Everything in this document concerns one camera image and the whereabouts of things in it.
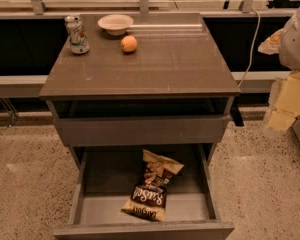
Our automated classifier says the white bowl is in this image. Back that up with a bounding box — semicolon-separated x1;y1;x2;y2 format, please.
98;14;134;36

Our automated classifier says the brown chip bag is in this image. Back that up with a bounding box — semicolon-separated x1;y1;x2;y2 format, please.
121;150;184;222

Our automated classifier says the white cable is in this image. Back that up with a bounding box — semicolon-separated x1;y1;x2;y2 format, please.
237;7;262;88

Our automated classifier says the grey top drawer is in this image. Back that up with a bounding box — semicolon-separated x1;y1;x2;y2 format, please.
54;116;230;146

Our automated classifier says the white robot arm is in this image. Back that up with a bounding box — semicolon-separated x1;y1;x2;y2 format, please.
258;7;300;138

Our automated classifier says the orange fruit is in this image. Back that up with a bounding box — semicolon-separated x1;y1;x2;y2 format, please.
120;36;137;53

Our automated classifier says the open grey middle drawer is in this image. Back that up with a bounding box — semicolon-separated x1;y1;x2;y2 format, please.
54;145;234;240

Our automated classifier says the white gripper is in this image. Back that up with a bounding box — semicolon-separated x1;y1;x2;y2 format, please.
258;29;300;138

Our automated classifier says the grey drawer cabinet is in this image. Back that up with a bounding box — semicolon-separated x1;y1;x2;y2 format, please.
38;12;245;240

